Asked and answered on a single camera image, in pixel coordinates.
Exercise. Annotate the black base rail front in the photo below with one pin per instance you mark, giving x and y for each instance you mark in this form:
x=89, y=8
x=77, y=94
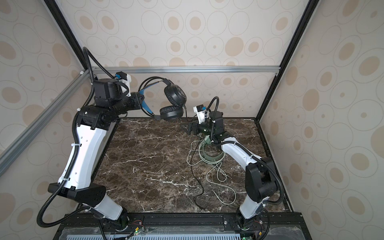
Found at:
x=188, y=226

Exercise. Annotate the aluminium rail left diagonal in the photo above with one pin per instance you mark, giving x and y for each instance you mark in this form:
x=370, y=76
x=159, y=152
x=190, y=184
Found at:
x=26, y=137

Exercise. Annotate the black corner frame post right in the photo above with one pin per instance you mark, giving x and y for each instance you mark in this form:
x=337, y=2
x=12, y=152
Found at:
x=302, y=25

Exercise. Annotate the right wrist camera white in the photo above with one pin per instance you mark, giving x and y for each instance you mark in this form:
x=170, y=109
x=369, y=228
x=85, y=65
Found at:
x=202, y=113

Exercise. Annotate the mint green headphones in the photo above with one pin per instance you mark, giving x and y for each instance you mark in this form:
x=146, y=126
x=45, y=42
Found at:
x=207, y=157

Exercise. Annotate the black blue gaming headphones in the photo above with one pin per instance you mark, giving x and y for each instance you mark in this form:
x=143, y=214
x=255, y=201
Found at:
x=175, y=95

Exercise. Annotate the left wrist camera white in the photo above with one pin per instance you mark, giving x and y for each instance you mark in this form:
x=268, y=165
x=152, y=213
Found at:
x=124, y=81

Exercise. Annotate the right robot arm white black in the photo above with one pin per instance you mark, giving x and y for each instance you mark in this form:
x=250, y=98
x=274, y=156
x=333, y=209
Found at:
x=262, y=183

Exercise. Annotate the black corner frame post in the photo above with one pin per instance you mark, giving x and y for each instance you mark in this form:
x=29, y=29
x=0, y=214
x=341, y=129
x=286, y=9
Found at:
x=71, y=39
x=302, y=25

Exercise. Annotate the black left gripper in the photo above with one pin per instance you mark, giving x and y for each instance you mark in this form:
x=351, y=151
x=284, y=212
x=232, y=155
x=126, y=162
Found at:
x=137, y=95

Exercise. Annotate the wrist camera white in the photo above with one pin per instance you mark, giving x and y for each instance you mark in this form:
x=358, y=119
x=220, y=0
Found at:
x=124, y=81
x=202, y=113

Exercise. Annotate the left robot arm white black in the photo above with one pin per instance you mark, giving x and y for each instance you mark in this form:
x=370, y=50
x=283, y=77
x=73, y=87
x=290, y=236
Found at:
x=113, y=97

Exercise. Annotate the black corner frame post left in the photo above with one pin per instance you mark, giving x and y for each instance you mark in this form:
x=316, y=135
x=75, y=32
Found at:
x=71, y=39

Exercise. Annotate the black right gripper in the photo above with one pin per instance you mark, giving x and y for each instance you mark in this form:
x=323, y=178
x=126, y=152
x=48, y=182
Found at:
x=196, y=125

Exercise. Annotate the aluminium rail back horizontal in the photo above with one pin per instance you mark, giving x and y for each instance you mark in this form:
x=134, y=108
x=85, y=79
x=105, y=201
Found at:
x=198, y=70

